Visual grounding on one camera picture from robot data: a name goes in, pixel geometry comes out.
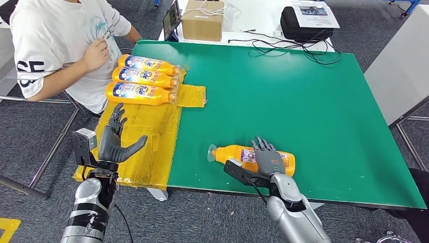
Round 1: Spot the person's right hand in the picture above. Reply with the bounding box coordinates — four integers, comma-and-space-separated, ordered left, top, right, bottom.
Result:
82, 37, 110, 73

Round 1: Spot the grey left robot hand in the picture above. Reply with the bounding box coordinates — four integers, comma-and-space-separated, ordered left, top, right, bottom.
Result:
98, 103, 148, 164

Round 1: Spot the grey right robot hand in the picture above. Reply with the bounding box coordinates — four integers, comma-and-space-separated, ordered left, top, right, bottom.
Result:
250, 136, 286, 177

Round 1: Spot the orange plastic detergent bottle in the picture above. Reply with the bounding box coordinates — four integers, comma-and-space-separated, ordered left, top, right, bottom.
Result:
207, 144, 296, 177
105, 82, 177, 106
112, 66, 180, 90
117, 54, 183, 77

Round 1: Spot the yellow taped cardboard mat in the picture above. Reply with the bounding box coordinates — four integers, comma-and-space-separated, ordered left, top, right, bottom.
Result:
73, 68, 207, 191

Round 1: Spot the black stool seat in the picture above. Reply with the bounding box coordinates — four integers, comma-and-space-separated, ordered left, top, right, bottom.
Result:
83, 105, 101, 118

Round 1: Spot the black tablet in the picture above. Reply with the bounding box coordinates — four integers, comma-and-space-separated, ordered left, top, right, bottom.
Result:
162, 0, 183, 42

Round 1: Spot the grey metal table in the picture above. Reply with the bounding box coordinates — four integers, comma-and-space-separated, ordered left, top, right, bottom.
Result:
0, 21, 90, 201

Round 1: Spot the black bag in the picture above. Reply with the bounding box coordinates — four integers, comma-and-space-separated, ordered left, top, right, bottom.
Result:
0, 0, 19, 25

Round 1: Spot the brown cardboard box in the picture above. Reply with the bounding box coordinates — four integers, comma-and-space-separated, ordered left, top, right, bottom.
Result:
181, 0, 225, 42

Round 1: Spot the yellow floor tape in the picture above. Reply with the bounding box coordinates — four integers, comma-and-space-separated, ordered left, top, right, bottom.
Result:
0, 218, 21, 243

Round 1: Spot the black zip case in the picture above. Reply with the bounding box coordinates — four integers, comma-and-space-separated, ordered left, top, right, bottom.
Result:
280, 7, 334, 43

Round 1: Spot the white table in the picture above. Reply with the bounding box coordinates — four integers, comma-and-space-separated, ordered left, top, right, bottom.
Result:
158, 0, 336, 53

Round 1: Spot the white printed paper sheet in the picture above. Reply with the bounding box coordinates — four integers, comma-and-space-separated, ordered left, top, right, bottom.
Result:
292, 2, 340, 29

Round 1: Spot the pale grey table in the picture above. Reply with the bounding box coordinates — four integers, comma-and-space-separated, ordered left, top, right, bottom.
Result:
363, 5, 429, 172

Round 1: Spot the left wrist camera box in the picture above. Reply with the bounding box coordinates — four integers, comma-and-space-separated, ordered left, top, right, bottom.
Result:
71, 128, 100, 169

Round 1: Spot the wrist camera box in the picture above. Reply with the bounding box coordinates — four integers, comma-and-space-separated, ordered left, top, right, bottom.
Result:
223, 158, 272, 188
71, 128, 100, 169

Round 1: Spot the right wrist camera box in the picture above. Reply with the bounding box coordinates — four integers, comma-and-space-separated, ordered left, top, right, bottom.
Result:
223, 158, 272, 188

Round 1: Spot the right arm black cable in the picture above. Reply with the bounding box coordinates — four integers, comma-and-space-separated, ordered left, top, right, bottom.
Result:
242, 176, 269, 206

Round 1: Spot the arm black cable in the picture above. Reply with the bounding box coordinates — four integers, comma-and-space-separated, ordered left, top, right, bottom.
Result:
114, 204, 135, 243
242, 176, 269, 206

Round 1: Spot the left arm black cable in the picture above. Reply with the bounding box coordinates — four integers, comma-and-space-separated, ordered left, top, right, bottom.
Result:
114, 204, 135, 243

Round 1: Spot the white cable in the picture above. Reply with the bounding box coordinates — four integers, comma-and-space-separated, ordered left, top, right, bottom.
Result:
183, 0, 243, 18

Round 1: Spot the black table cable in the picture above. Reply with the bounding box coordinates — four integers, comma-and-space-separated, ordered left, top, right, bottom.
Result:
228, 30, 342, 66

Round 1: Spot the chrome metal frame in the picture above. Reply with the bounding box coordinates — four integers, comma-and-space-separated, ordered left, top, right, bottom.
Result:
354, 230, 414, 243

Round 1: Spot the blue metal frame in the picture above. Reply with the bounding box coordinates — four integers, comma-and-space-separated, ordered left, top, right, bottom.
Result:
382, 0, 421, 18

